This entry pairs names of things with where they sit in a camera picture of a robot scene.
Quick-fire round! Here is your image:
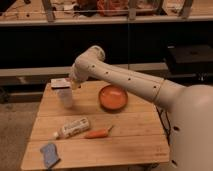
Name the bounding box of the blue eraser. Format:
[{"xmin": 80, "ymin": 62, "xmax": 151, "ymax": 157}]
[{"xmin": 40, "ymin": 143, "xmax": 60, "ymax": 169}]

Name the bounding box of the black cable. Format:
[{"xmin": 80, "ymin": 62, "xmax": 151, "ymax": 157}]
[{"xmin": 155, "ymin": 105, "xmax": 172, "ymax": 146}]

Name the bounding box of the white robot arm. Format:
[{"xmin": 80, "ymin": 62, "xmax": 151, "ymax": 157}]
[{"xmin": 67, "ymin": 45, "xmax": 213, "ymax": 171}]

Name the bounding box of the black box on shelf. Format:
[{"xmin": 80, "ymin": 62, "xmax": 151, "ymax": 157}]
[{"xmin": 166, "ymin": 45, "xmax": 213, "ymax": 74}]

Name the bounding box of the orange bowl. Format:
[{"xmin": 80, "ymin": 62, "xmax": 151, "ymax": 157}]
[{"xmin": 98, "ymin": 85, "xmax": 128, "ymax": 110}]

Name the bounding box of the orange toy carrot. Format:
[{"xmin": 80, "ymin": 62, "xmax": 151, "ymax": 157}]
[{"xmin": 85, "ymin": 126, "xmax": 112, "ymax": 139}]

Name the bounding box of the white glue bottle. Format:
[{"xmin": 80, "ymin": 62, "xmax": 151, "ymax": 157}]
[{"xmin": 53, "ymin": 117, "xmax": 90, "ymax": 139}]

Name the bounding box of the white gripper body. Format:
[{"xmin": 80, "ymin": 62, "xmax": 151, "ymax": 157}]
[{"xmin": 50, "ymin": 67, "xmax": 80, "ymax": 90}]

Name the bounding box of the wooden folding table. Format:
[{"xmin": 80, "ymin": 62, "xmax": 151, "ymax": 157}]
[{"xmin": 21, "ymin": 81, "xmax": 169, "ymax": 171}]

